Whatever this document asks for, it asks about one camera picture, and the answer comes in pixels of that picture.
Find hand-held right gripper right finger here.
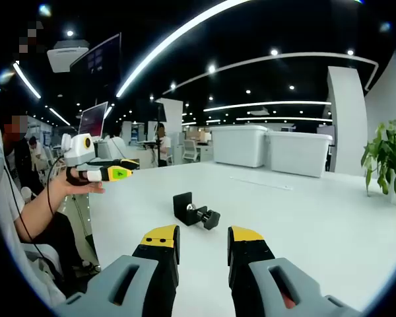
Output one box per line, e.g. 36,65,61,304
226,225,362,317

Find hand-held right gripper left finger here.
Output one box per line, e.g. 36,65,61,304
54,224,181,317

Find black clamp fixture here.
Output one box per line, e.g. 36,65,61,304
172,192,221,231

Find white desk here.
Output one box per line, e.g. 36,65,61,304
87,160,396,317

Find person's left hand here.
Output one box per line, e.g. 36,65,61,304
49,166,106,206

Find computer monitor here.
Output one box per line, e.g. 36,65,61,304
77,101,109,139

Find white office chair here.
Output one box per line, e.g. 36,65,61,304
181,139,201,164

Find person's dark trousers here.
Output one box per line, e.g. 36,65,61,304
36,211,102,295

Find dark hanging screen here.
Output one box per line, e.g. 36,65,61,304
69,32,122,100

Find white ceiling air conditioner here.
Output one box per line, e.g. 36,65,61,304
46,39,90,73

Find white plastic storage box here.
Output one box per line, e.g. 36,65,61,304
210,124,269,168
267,131,333,178

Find green potted plant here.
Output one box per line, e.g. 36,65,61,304
360,118,396,209

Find white square column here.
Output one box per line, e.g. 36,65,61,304
326,65,369,176

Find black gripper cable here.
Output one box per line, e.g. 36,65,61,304
2,155,86,278

